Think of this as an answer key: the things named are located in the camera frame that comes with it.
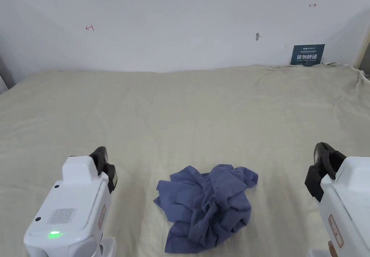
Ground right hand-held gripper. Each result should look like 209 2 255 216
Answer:
305 142 370 257

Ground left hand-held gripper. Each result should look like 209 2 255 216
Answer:
23 146 118 257

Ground bed with beige sheet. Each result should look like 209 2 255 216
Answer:
0 63 370 257

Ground dark blue crumpled shirt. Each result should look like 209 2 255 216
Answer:
153 164 259 253

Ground dark blue sign card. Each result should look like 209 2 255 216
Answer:
290 44 326 66

